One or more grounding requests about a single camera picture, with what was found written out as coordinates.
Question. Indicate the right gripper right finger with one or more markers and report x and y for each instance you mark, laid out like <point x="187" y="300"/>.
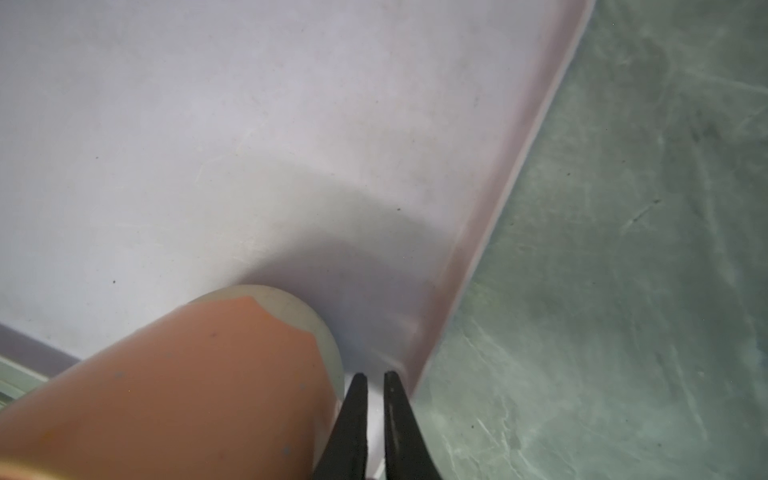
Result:
<point x="406" y="454"/>

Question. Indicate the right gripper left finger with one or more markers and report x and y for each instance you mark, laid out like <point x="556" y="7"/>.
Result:
<point x="346" y="453"/>

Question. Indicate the orange mug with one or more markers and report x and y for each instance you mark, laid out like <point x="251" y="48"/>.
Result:
<point x="242" y="383"/>

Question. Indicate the lavender silicone tray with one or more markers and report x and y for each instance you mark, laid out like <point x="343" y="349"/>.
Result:
<point x="357" y="154"/>

